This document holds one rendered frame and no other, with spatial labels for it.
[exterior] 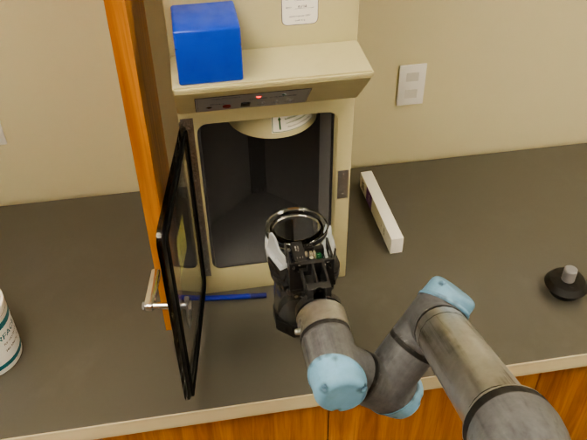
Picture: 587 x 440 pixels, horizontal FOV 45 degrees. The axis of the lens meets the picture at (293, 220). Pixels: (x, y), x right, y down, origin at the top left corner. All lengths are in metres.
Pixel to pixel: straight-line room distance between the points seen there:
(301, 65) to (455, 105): 0.83
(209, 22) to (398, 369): 0.58
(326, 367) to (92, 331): 0.69
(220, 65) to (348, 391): 0.52
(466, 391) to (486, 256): 0.91
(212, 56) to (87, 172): 0.84
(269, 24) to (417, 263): 0.69
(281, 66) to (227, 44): 0.11
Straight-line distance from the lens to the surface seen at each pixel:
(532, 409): 0.72
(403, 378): 1.04
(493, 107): 1.98
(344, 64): 1.17
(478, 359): 0.83
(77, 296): 1.62
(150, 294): 1.20
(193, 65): 1.11
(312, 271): 1.08
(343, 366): 0.96
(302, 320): 1.04
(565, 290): 1.60
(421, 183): 1.87
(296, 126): 1.34
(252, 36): 1.22
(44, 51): 1.72
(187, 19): 1.12
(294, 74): 1.14
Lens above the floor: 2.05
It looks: 40 degrees down
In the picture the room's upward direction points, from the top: 1 degrees counter-clockwise
